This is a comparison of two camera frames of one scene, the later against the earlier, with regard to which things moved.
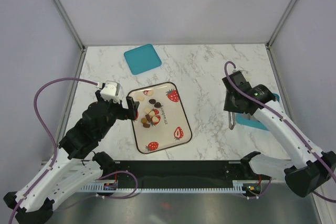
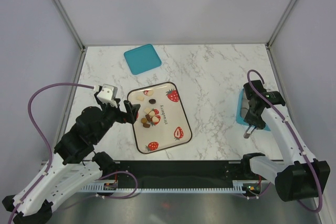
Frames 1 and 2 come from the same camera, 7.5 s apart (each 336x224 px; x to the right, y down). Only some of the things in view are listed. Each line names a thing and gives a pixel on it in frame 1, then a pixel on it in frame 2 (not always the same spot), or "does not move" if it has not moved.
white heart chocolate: [151, 114] does not move
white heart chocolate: [155, 119] does not move
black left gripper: [125, 113] does not move
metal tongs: [231, 126] → [249, 131]
